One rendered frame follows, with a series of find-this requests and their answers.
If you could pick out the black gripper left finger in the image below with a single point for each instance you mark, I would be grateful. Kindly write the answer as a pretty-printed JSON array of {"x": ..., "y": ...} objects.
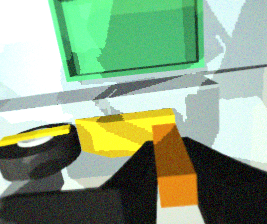
[{"x": 128, "y": 197}]

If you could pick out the yellow block with orange handle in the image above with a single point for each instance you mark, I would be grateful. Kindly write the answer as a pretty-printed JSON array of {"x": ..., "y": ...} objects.
[{"x": 123, "y": 134}]

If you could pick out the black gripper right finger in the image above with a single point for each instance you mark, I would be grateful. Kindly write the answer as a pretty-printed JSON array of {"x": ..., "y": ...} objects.
[{"x": 228, "y": 190}]

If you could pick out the green tray floor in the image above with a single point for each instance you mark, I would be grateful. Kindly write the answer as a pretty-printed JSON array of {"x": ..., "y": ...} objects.
[{"x": 119, "y": 34}]

